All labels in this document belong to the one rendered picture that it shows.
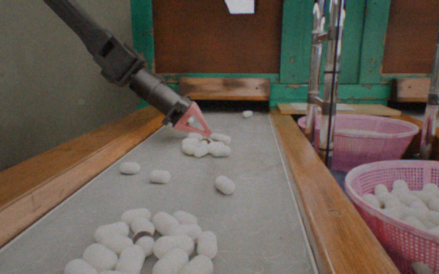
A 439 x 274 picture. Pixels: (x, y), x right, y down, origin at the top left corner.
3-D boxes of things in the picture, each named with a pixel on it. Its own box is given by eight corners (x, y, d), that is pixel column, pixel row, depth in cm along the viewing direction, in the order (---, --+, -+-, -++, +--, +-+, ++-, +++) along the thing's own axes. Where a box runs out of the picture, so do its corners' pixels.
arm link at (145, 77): (122, 85, 70) (137, 64, 70) (130, 85, 77) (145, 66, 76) (148, 105, 71) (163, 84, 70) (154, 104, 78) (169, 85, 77)
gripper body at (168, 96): (194, 98, 78) (168, 78, 77) (186, 104, 68) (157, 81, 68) (178, 119, 80) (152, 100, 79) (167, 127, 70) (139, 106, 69)
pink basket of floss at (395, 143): (374, 188, 65) (379, 140, 63) (273, 156, 86) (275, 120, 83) (433, 163, 80) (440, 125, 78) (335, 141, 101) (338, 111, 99)
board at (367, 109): (280, 114, 96) (280, 110, 96) (276, 106, 111) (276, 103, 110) (400, 115, 93) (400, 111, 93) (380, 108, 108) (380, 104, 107)
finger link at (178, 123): (220, 119, 78) (189, 94, 78) (218, 125, 71) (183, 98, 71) (203, 140, 80) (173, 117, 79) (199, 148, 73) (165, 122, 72)
